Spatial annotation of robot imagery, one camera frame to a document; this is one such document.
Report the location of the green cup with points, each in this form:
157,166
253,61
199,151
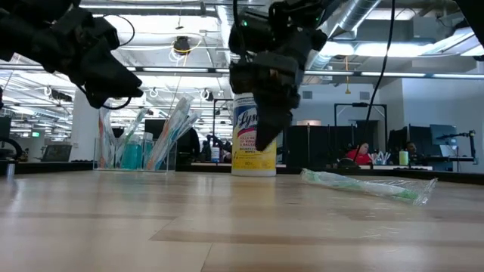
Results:
404,158

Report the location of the black metal frame stand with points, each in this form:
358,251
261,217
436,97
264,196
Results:
359,104

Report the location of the dark desk monitor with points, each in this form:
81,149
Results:
442,140

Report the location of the black overhead camera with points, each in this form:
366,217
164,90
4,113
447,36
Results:
182,46

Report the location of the black background monitor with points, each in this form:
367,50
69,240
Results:
153,128

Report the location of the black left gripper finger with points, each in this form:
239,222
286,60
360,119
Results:
98,94
109,73

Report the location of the person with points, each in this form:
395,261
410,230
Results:
410,146
361,155
191,143

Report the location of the grey laptop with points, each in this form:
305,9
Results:
56,153

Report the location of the small grey metal post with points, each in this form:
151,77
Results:
10,170

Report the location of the clear acrylic organizer box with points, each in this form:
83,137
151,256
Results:
172,163

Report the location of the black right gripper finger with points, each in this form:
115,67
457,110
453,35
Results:
262,136
281,113

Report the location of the orange toothbrush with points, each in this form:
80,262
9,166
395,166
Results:
102,130
162,141

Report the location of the long linear ceiling light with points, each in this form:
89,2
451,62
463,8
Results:
170,70

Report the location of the green toothbrush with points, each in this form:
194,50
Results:
134,126
355,185

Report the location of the large silver spiral duct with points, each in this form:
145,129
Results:
355,15

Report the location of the black room divider panels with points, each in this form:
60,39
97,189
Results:
317,143

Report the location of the yellow Lysol wipes canister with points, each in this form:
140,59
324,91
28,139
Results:
246,158

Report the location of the white building column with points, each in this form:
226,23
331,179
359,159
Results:
81,124

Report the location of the white utensils bunch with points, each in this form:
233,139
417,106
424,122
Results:
379,158

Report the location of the bright ceiling light panel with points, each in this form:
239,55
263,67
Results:
378,49

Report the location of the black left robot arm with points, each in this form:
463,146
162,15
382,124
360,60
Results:
15,30

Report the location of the small white background bottle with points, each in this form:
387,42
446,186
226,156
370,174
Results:
215,155

